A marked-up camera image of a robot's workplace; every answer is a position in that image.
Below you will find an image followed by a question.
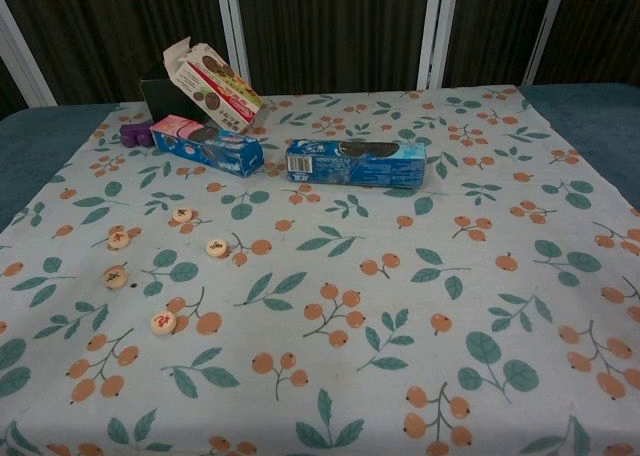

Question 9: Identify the floral fruit print tablecloth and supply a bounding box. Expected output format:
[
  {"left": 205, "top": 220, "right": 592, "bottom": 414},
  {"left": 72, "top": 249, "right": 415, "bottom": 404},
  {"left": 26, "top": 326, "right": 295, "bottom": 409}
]
[{"left": 0, "top": 84, "right": 640, "bottom": 456}]

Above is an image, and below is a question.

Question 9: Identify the pink blue Oreo box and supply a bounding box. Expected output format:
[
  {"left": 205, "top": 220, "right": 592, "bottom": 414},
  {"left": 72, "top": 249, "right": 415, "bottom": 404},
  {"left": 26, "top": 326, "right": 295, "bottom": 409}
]
[{"left": 150, "top": 114, "right": 265, "bottom": 178}]

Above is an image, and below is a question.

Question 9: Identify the white red cookie box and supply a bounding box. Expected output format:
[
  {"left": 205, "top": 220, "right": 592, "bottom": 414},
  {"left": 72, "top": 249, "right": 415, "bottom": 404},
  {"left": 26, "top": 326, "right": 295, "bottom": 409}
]
[{"left": 163, "top": 36, "right": 265, "bottom": 135}]

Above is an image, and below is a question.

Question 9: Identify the dark folding room divider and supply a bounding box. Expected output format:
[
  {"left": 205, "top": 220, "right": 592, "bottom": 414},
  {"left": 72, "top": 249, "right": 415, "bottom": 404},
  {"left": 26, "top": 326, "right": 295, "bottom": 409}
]
[{"left": 0, "top": 0, "right": 640, "bottom": 110}]

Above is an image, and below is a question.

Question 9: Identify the black open box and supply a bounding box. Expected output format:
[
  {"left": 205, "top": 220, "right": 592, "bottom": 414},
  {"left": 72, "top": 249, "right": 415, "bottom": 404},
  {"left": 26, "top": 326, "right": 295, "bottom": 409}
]
[{"left": 139, "top": 63, "right": 204, "bottom": 127}]

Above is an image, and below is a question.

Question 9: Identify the purple plastic block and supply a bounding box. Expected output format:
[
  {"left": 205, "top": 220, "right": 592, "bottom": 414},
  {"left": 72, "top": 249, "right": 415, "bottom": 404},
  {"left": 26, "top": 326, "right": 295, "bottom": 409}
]
[{"left": 118, "top": 122, "right": 156, "bottom": 150}]

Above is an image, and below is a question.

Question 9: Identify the teal table cover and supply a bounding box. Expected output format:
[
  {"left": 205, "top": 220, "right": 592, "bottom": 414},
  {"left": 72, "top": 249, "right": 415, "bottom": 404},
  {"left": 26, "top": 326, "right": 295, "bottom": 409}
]
[{"left": 0, "top": 83, "right": 640, "bottom": 232}]

